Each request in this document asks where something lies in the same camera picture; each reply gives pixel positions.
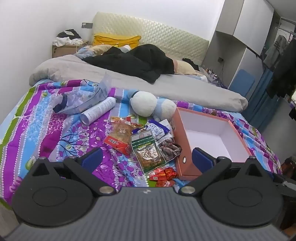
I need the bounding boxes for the black jacket on bed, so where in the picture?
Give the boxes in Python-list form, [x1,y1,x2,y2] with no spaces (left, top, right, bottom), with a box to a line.
[82,44,175,84]

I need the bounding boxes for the white spray can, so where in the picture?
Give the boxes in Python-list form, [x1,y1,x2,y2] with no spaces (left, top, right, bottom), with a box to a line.
[80,97,116,126]

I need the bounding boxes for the green label snack pouch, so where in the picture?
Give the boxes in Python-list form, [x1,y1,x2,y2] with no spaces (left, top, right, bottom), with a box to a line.
[130,130,167,174]

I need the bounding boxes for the cream quilted headboard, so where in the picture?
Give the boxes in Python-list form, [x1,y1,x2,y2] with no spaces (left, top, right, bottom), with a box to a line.
[93,12,209,66]

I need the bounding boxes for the grey duvet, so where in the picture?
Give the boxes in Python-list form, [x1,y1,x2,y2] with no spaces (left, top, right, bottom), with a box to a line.
[29,55,248,112]

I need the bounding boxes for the shrimp flavour snack bag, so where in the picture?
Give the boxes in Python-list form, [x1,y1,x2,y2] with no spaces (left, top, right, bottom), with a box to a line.
[159,138,182,162]

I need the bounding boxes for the blue curtain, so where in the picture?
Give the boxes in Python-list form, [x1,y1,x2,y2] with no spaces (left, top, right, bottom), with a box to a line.
[241,69,280,133]

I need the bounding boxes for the red clear snack bag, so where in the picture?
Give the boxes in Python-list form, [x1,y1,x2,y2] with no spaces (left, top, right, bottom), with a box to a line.
[103,116,144,156]

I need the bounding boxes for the wall socket plate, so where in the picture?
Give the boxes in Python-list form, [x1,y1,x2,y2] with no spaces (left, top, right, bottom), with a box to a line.
[81,22,93,29]

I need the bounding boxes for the wooden nightstand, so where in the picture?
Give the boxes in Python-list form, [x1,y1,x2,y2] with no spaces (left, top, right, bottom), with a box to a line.
[52,41,88,58]

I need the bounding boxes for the blue white snack bag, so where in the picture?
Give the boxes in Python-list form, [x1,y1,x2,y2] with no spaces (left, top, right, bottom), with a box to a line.
[145,119,173,141]

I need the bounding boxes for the hanging dark clothes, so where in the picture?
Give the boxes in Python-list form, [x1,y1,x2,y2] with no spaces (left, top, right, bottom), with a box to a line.
[263,35,295,98]

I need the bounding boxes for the pink open storage box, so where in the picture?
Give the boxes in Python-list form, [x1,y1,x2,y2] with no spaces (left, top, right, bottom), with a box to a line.
[171,108,251,181]

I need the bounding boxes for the red foil candy packet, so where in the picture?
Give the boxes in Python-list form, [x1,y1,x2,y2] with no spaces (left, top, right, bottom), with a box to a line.
[164,167,178,181]

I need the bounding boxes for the white blue plush toy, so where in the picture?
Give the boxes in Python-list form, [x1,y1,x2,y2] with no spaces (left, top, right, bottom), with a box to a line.
[127,90,177,122]

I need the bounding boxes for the beige pillow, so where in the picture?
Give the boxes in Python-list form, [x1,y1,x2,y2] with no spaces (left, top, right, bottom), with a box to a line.
[166,54,203,76]

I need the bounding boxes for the purple floral plastic bag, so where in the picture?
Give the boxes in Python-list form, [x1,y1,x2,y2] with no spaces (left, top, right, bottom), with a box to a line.
[53,73,112,115]

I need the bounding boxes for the grey white wardrobe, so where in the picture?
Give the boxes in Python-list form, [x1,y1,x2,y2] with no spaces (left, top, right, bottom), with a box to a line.
[202,1,274,90]

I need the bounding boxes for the yellow folded blanket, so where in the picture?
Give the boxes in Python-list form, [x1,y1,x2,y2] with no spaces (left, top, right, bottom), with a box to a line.
[92,33,142,49]

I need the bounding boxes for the clothes pile on nightstand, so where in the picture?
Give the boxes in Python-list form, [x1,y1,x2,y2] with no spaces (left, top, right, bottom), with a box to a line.
[53,29,83,47]

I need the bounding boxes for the colourful floral bed sheet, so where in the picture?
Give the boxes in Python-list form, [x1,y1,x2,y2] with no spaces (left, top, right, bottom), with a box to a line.
[0,78,282,207]

